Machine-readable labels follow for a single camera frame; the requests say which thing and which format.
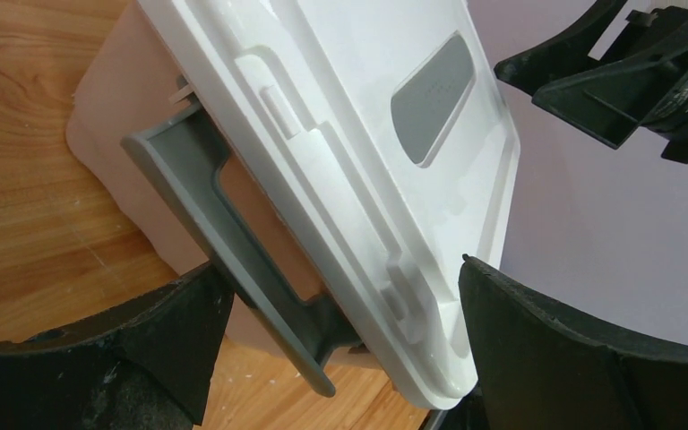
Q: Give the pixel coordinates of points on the pink plastic bin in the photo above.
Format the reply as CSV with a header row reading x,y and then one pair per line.
x,y
139,126

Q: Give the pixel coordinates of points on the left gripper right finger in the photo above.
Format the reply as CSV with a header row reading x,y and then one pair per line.
x,y
543,364

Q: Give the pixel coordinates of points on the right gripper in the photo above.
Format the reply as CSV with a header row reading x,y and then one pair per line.
x,y
640,82

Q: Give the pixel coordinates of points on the white plastic lid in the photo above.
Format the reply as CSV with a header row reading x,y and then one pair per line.
x,y
378,132

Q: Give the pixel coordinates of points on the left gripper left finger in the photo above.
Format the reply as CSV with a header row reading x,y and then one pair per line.
x,y
144,364

